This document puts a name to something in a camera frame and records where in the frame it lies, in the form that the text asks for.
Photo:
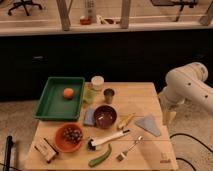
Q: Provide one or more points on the purple bowl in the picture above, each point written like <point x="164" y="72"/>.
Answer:
<point x="104" y="116"/>

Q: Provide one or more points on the grey triangular towel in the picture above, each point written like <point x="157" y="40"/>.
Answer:
<point x="148" y="123"/>

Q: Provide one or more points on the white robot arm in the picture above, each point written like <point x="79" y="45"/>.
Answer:
<point x="186" y="82"/>

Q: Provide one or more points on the orange bowl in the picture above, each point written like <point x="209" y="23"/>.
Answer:
<point x="62" y="144"/>

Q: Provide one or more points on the red small bowl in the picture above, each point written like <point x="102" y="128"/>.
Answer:
<point x="85" y="21"/>

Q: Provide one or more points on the metal cup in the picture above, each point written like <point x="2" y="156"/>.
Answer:
<point x="108" y="95"/>

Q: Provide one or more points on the white round container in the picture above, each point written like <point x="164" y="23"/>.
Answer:
<point x="97" y="83"/>

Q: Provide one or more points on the green translucent cup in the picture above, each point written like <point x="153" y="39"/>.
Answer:
<point x="88" y="96"/>

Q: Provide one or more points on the blue sponge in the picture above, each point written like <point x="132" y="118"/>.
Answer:
<point x="89" y="117"/>

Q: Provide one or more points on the orange ball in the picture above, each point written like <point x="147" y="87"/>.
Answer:
<point x="68" y="93"/>

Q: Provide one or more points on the yellow banana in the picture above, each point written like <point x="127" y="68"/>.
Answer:
<point x="125" y="121"/>

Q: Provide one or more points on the green plastic tray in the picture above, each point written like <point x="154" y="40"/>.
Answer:
<point x="53" y="106"/>

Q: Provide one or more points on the dark grapes bunch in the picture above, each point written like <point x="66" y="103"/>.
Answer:
<point x="72" y="135"/>

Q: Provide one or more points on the green cucumber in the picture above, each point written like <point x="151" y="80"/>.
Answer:
<point x="98" y="160"/>

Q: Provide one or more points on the small wooden box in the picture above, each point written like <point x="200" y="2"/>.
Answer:
<point x="44" y="147"/>

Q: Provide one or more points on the black office chair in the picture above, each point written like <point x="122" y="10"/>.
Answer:
<point x="24" y="4"/>

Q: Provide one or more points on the white handled dish brush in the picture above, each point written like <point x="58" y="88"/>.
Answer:
<point x="94" y="143"/>

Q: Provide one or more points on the wooden post middle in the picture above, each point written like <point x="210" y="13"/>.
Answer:
<point x="125" y="13"/>

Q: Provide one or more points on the wooden post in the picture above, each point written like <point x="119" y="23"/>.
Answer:
<point x="125" y="13"/>
<point x="64" y="16"/>

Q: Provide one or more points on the wooden post left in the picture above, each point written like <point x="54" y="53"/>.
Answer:
<point x="64" y="16"/>

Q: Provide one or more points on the black stand post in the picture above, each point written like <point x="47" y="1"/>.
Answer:
<point x="7" y="156"/>

